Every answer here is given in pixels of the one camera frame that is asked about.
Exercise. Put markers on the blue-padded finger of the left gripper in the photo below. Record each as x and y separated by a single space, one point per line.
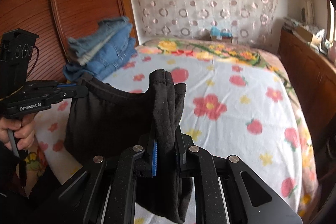
66 85
73 91

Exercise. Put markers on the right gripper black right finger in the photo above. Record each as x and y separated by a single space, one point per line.
181 150

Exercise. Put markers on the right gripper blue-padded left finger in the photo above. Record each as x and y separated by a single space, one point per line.
152 152

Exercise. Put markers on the black shorts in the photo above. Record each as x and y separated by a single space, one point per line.
108 121

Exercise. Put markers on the person's left hand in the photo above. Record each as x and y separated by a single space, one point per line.
24 130

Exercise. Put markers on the folded light blue jeans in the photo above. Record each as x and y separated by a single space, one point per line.
83 50

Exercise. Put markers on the folded dark blue jeans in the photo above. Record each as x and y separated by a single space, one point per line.
116 52

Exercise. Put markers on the white floral strawberry bedsheet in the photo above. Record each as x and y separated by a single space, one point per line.
51 134

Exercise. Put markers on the brown wooden wardrobe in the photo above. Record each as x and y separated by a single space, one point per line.
54 21

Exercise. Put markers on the box with blue cloth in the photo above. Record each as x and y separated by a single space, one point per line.
218 36

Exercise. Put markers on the long wooden cabinet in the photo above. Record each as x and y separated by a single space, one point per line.
313 79

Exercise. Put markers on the cardboard box on cabinet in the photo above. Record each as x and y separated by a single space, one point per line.
305 34

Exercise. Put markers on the pink bottle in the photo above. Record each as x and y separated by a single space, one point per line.
331 55

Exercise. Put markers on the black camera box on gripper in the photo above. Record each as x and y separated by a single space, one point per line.
16 52

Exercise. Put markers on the window with wooden frame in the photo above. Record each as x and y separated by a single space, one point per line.
330 21

